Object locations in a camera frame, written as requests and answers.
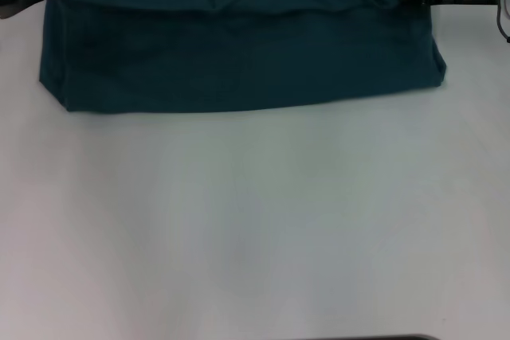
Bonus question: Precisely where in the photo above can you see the right wrist cable with plug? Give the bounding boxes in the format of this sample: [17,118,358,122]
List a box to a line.
[461,0,510,44]

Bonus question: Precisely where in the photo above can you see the teal FREE print T-shirt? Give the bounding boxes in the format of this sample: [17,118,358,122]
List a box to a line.
[38,0,448,114]

